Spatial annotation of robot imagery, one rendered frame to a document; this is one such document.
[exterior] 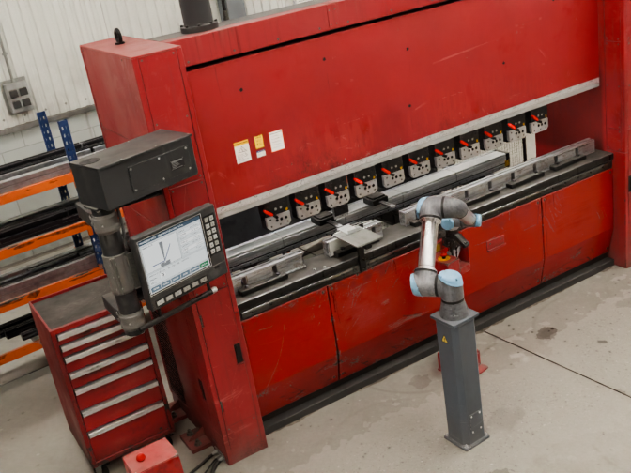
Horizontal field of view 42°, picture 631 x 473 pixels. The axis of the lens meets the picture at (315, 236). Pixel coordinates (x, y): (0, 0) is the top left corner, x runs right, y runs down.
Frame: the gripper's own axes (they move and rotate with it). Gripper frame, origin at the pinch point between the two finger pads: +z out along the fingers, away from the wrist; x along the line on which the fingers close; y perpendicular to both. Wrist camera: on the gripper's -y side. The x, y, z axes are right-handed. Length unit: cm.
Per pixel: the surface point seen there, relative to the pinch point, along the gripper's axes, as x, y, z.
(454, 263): 9.5, -6.1, -3.5
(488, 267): -48, 12, 31
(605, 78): -167, 3, -66
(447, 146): -35, 33, -53
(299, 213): 72, 53, -44
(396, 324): 27, 27, 43
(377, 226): 22, 43, -18
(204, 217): 152, 24, -81
